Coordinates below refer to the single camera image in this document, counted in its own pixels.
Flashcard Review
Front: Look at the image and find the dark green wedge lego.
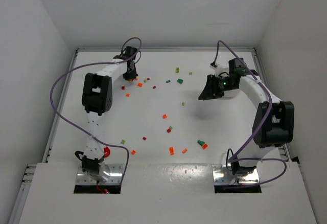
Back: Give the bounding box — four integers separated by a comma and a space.
197, 140, 205, 146

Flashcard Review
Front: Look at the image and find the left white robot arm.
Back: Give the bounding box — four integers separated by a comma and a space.
76, 46, 137, 178

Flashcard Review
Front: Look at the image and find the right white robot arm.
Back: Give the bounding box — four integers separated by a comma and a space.
198, 58, 295, 174

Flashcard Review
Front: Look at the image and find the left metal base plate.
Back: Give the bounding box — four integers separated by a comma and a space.
75, 164, 123, 186

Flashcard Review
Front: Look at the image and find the red arch lego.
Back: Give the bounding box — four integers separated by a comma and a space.
104, 147, 111, 158

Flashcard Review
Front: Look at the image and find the white divided bowl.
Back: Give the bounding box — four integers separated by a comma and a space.
216, 65, 240, 99

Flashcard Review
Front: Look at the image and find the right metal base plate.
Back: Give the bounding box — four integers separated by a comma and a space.
212, 164, 260, 186

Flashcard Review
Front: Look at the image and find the metal base plate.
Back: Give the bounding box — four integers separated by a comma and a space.
212, 164, 260, 186
75, 164, 123, 186

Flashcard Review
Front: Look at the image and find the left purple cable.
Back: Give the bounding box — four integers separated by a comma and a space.
50, 37, 143, 181

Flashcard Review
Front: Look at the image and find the orange double lego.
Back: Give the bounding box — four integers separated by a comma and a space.
169, 147, 174, 155

